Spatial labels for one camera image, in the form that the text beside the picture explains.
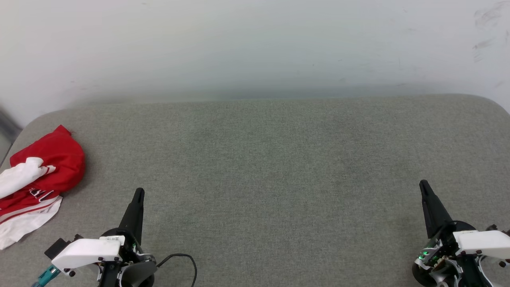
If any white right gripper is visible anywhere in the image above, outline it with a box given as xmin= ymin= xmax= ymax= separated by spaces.
xmin=412 ymin=180 xmax=510 ymax=287

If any thin black cable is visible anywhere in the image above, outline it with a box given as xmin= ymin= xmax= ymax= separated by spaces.
xmin=157 ymin=253 xmax=198 ymax=287

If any teal cable connector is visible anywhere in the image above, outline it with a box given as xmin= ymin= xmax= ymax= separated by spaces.
xmin=31 ymin=265 xmax=61 ymax=287

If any red and white Bulls jersey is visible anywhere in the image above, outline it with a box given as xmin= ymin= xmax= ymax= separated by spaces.
xmin=0 ymin=125 xmax=86 ymax=250

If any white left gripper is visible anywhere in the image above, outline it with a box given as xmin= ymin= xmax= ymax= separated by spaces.
xmin=51 ymin=188 xmax=157 ymax=276

